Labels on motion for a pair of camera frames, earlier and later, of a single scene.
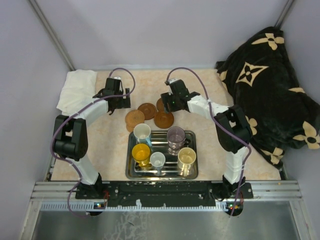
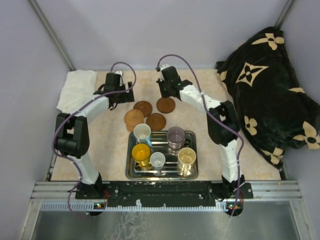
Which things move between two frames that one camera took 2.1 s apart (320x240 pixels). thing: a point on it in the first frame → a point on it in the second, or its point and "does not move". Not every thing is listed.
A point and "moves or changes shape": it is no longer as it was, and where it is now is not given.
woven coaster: [134, 117] does not move
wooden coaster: [148, 110] moves or changes shape
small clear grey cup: [158, 160] does not move
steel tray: [160, 161] does not move
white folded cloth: [80, 88] does not move
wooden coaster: [164, 120] → [156, 121]
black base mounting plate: [156, 194] does not move
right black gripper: [166, 98] → [161, 83]
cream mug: [186, 159] does not move
